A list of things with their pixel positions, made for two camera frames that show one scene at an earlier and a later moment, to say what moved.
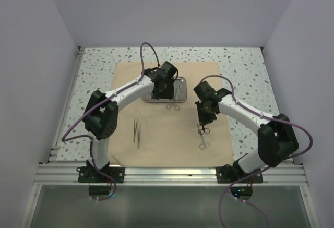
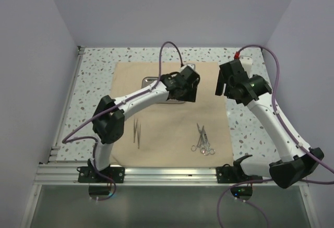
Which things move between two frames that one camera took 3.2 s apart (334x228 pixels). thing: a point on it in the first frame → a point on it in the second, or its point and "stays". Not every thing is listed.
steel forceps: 134,128 stays
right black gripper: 204,120 → 221,85
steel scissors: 206,130 → 206,144
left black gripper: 168,94 → 191,97
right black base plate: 232,175 stays
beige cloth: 157,133 stays
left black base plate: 90,175 stays
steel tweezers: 139,134 stays
